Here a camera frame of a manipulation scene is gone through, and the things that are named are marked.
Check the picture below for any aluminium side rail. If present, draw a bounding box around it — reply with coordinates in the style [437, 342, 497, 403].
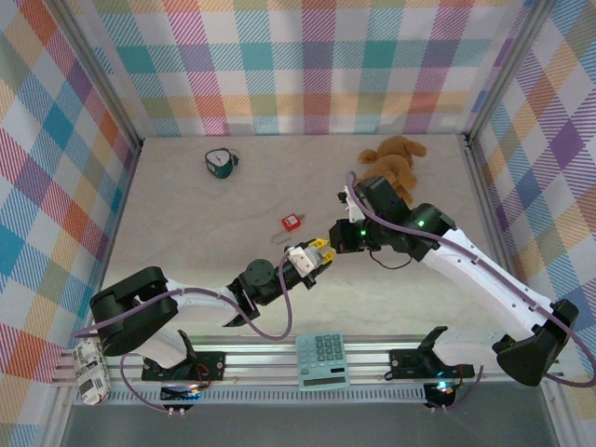
[457, 133, 535, 330]

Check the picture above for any red safety padlock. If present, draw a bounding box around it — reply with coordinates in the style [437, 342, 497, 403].
[271, 212, 303, 246]

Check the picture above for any teal alarm clock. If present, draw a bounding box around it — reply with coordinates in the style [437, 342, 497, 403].
[203, 147, 241, 181]

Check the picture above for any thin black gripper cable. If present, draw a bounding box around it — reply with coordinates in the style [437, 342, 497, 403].
[369, 248, 414, 271]

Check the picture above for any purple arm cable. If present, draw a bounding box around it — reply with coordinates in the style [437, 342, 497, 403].
[346, 171, 596, 413]
[69, 246, 299, 415]

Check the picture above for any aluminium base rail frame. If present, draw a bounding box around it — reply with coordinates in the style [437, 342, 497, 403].
[50, 332, 567, 387]

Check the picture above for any aluminium corner post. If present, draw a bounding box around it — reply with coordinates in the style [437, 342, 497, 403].
[465, 0, 562, 141]
[48, 0, 144, 157]

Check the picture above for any teal calculator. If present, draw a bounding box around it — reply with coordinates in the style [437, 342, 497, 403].
[295, 332, 350, 391]

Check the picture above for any newsprint wrapped carton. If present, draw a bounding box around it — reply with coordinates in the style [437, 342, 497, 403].
[72, 339, 113, 407]

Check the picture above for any brown plush toy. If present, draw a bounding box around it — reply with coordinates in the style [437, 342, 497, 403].
[357, 136, 428, 206]

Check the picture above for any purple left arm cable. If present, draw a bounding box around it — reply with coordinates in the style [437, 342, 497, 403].
[69, 246, 299, 415]

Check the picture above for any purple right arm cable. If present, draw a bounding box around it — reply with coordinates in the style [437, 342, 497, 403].
[346, 171, 596, 413]

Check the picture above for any grey slotted cable duct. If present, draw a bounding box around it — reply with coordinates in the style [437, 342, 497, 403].
[74, 387, 429, 407]

